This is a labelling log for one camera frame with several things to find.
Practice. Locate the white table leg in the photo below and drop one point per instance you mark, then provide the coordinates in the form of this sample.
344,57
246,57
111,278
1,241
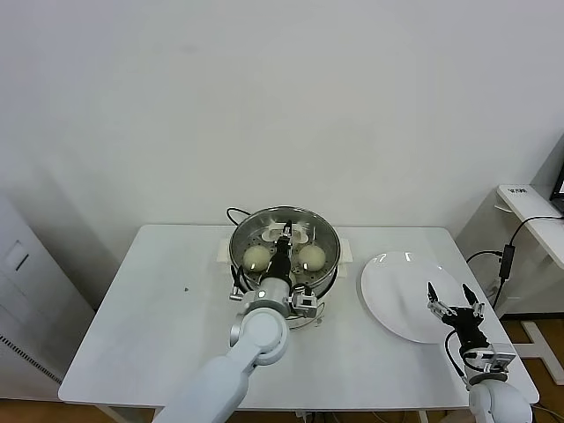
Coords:
422,416

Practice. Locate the white round plate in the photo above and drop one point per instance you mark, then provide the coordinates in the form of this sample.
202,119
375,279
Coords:
396,299

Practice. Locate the cream steamed baozi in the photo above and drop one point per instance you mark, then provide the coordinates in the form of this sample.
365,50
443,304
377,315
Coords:
255,258
313,258

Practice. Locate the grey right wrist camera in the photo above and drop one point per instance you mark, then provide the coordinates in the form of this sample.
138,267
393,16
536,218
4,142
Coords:
498,358

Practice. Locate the stainless steel steamer basket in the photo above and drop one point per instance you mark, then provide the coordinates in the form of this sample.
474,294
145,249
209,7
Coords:
332,266

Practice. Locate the white electric cooker base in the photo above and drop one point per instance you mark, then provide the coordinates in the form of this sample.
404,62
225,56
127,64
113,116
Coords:
345,253

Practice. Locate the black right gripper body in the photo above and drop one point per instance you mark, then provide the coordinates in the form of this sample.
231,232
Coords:
469,330

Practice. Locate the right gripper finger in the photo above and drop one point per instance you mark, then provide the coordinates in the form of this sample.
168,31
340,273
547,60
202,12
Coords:
440,309
477,310

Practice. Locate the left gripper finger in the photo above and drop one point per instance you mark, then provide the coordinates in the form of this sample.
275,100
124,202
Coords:
287,231
280,239

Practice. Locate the black monitor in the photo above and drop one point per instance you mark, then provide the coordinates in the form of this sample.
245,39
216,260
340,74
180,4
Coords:
557,185

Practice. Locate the white side desk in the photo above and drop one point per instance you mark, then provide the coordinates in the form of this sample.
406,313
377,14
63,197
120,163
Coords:
515,200

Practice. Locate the white metal cabinet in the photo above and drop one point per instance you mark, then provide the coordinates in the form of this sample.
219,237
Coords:
26,286

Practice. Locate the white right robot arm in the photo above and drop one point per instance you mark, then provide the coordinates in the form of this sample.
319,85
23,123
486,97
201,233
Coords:
502,403

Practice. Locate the white wall socket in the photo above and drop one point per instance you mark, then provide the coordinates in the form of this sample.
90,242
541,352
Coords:
490,288

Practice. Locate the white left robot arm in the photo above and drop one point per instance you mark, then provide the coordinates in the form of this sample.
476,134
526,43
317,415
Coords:
260,330

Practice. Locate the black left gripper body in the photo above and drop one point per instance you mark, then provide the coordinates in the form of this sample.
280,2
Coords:
279,262

